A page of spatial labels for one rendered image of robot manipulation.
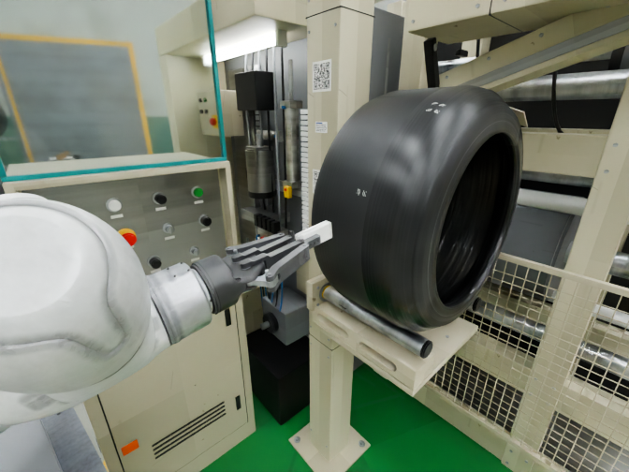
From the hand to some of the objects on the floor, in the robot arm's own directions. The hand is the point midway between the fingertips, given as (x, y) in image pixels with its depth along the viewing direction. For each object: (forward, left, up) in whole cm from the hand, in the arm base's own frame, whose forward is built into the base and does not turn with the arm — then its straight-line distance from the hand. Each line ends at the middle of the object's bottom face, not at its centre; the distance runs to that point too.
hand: (314, 236), depth 52 cm
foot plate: (+49, +27, -119) cm, 132 cm away
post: (+49, +27, -119) cm, 132 cm away
